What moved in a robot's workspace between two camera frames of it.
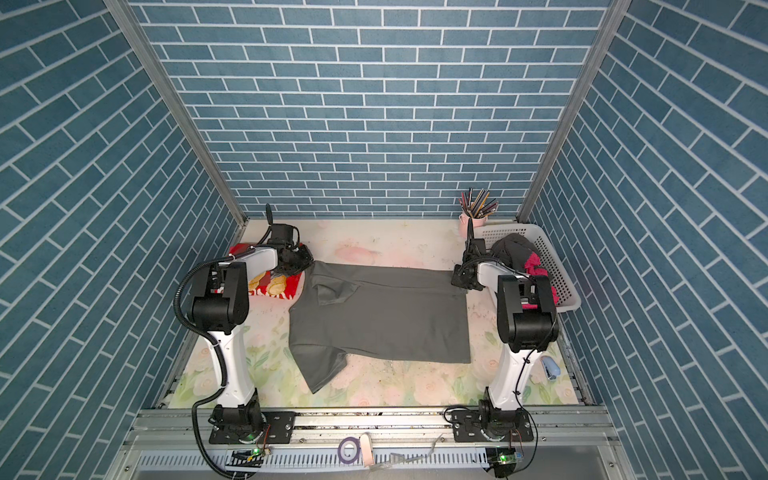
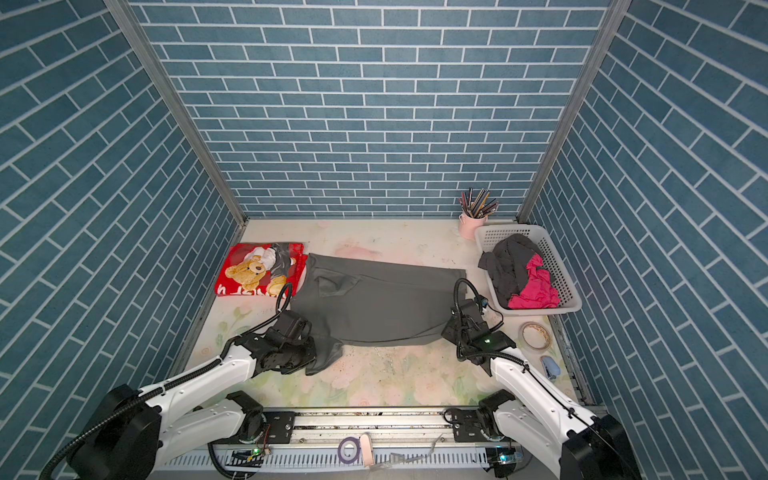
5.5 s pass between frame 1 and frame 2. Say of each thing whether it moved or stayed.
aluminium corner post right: stayed
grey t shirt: moved
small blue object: stayed
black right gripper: moved
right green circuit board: stayed
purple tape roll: stayed
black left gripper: moved
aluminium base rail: stayed
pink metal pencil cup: stayed
